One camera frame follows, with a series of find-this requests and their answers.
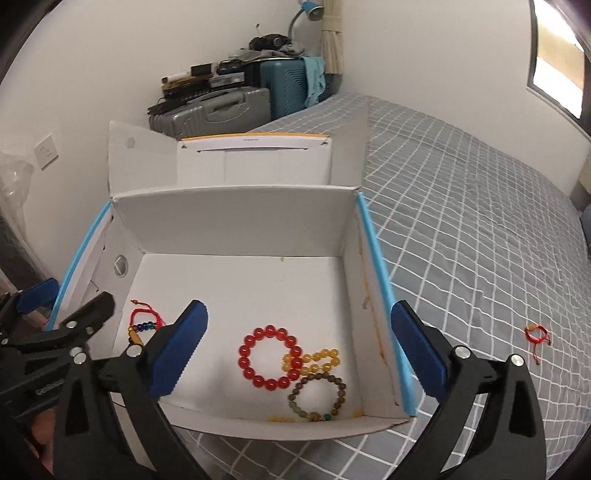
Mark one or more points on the beige curtain left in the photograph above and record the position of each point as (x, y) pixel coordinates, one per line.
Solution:
(332, 44)

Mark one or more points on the teal suitcase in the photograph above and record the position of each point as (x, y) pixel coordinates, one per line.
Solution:
(284, 78)

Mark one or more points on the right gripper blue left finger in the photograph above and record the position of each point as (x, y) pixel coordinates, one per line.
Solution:
(172, 346)

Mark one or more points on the grey hard case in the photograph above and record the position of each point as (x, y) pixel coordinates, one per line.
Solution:
(227, 111)

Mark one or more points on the teal cloth on suitcase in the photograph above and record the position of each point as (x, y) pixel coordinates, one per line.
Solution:
(314, 67)

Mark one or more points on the white cardboard box blue rim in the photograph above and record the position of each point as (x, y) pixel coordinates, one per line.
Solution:
(268, 228)

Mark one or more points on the red cord bracelet gold tube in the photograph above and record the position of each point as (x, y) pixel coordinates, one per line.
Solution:
(142, 319)

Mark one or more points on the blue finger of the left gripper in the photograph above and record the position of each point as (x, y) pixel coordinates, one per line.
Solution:
(40, 295)
(88, 319)

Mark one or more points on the black items pile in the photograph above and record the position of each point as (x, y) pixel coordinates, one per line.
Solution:
(231, 72)

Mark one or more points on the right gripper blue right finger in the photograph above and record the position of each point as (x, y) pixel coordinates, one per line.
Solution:
(425, 347)

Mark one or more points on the dark framed window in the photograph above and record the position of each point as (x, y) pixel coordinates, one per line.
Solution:
(560, 57)

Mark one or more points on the grey checked bed sheet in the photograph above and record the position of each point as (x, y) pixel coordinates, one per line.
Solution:
(483, 247)

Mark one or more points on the blue desk lamp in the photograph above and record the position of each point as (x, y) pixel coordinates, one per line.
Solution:
(313, 11)

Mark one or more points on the white wall switch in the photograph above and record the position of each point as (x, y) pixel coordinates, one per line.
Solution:
(46, 152)

